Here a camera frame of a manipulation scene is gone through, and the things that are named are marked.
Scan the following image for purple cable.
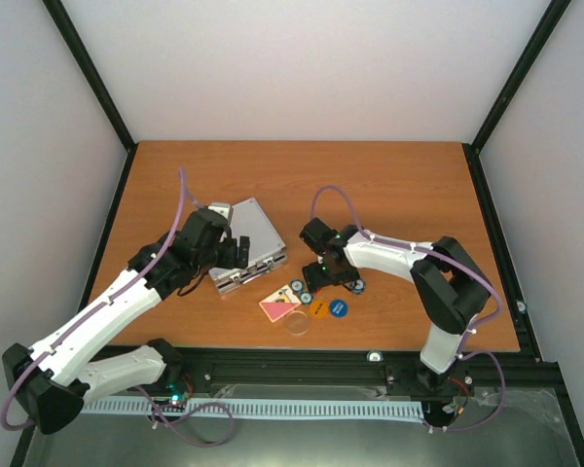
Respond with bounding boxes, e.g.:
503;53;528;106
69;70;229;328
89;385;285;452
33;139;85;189
310;184;507;433
0;166;235;446

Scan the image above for blue green chip stack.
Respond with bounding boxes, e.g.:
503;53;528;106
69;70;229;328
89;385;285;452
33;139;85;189
350;279;366;295

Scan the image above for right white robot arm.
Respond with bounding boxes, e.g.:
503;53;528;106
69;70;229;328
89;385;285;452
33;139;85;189
300;218;495;393

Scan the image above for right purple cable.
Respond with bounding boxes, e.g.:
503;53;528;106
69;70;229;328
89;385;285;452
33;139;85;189
310;184;507;433

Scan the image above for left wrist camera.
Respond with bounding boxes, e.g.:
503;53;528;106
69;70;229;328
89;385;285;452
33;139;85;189
207;202;234;224

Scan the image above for clear round dealer button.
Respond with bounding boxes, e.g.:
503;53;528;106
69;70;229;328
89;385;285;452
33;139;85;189
284;310;310;337

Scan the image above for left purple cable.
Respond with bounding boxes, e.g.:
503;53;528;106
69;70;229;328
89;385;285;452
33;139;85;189
0;166;235;446

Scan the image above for pink yellow card deck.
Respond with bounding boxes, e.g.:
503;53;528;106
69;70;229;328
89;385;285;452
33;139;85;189
258;285;301;323

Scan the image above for orange big blind button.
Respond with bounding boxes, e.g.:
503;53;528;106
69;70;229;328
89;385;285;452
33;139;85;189
309;300;329;318

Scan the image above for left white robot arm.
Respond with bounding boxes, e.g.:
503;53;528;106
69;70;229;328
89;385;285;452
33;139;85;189
2;203;250;434

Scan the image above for blue small blind button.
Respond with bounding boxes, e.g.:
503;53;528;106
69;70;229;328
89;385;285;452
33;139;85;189
329;299;348;318

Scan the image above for light blue cable duct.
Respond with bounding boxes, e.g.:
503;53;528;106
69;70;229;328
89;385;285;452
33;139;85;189
82;396;423;423

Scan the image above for black aluminium frame rail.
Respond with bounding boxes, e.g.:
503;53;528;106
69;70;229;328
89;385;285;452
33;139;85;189
43;342;566;401

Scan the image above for aluminium poker case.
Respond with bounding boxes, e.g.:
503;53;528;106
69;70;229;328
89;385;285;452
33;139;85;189
209;198;288;295

